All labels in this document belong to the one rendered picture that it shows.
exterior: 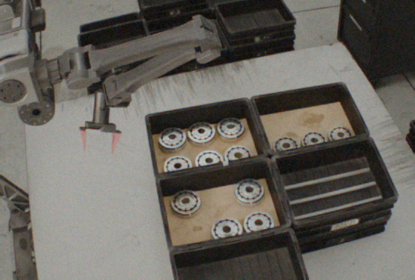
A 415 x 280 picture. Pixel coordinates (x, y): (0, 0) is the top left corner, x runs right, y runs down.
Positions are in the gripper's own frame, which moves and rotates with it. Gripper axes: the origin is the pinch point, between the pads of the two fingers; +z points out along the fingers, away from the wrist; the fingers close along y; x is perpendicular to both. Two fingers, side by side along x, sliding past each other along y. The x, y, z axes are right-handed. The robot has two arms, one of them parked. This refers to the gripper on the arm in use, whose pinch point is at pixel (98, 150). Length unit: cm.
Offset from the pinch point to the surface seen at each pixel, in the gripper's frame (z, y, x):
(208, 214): 18.3, 37.8, -10.2
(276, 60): -38, 88, 55
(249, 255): 28, 47, -27
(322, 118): -16, 87, 5
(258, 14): -66, 103, 118
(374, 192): 6, 95, -27
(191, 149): -0.2, 37.2, 13.7
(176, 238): 26.1, 26.1, -13.3
